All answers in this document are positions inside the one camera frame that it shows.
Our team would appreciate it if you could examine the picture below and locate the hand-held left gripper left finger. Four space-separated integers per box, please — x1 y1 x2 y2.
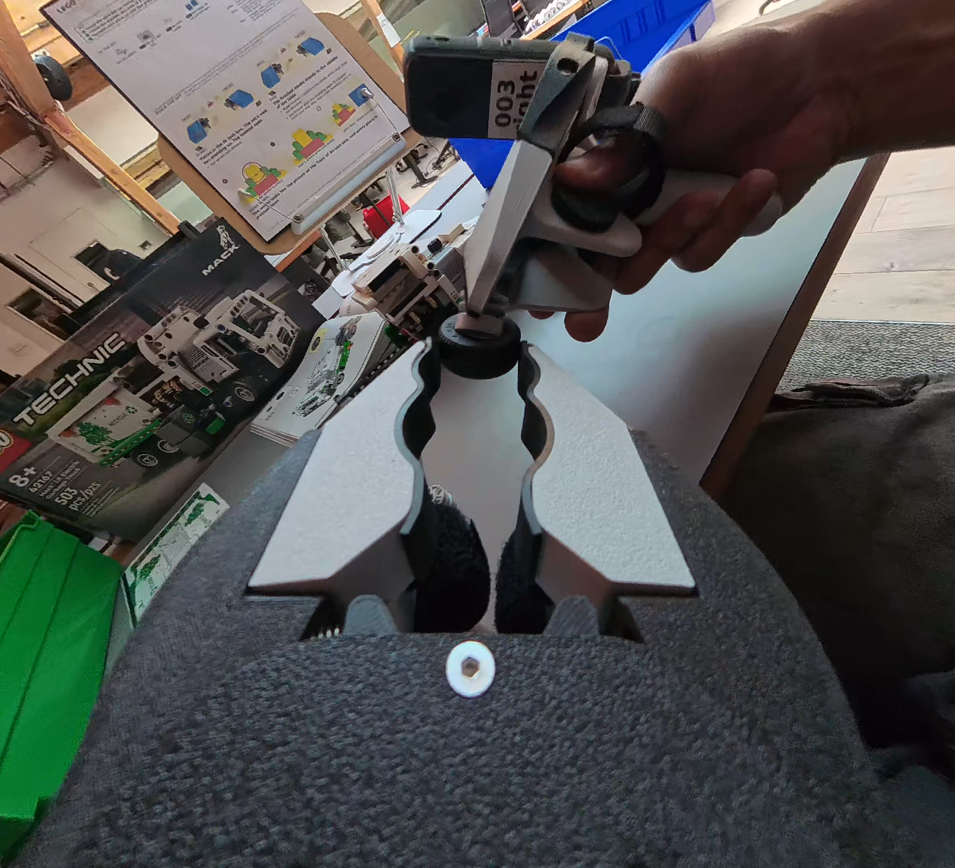
246 340 443 634

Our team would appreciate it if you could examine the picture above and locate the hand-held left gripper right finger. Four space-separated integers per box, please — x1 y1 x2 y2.
518 342 700 634

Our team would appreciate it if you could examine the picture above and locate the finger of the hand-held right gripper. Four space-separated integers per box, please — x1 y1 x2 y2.
461 139 558 320
492 258 615 317

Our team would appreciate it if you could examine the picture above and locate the black lego tire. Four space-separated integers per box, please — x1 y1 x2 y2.
436 316 522 378

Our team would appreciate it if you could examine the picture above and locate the person's right forearm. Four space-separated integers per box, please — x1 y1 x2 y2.
828 0 955 168

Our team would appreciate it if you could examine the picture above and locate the white lego truck model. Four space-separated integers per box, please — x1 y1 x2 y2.
351 226 478 343

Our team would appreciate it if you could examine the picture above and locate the lego instruction booklet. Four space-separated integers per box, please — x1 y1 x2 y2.
265 316 407 447

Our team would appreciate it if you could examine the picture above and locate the lego sticker sheet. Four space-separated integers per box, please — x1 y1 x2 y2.
123 483 231 623

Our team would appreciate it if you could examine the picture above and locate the lego set box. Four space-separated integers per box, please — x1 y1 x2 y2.
0 219 325 544

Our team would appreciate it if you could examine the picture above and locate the person's right hand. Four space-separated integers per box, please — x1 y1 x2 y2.
554 13 860 344

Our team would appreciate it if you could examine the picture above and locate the wooden document stand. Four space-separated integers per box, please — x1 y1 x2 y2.
157 10 443 272

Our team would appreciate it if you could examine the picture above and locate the red plastic bin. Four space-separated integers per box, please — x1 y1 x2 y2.
363 195 410 238

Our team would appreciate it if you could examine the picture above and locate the blue plastic bin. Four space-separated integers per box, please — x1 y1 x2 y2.
451 0 713 186

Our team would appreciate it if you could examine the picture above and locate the printed instruction sheet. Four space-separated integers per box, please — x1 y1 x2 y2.
41 0 410 220

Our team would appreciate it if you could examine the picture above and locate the person's trouser leg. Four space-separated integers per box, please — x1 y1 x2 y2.
727 376 955 772

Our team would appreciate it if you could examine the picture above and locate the grey floor rug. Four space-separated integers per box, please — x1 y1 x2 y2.
776 319 955 395

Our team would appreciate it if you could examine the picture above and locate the green plastic bin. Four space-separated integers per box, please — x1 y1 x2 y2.
0 510 124 843

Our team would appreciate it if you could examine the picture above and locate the wooden beam frame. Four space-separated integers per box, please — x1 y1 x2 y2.
0 0 389 235

